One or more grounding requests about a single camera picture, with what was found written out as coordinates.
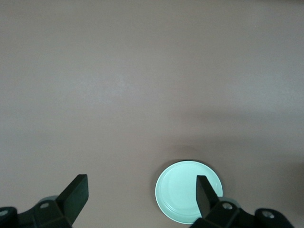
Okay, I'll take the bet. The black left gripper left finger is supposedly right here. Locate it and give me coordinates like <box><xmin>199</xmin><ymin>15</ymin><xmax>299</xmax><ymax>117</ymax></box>
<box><xmin>0</xmin><ymin>174</ymin><xmax>90</xmax><ymax>228</ymax></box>

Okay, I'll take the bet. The pale green round plate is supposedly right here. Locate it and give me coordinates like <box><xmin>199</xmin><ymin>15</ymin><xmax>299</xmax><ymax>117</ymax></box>
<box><xmin>155</xmin><ymin>161</ymin><xmax>224</xmax><ymax>225</ymax></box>

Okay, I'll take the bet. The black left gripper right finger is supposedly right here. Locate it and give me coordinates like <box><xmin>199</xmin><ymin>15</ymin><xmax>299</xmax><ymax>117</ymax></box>
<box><xmin>191</xmin><ymin>175</ymin><xmax>295</xmax><ymax>228</ymax></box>

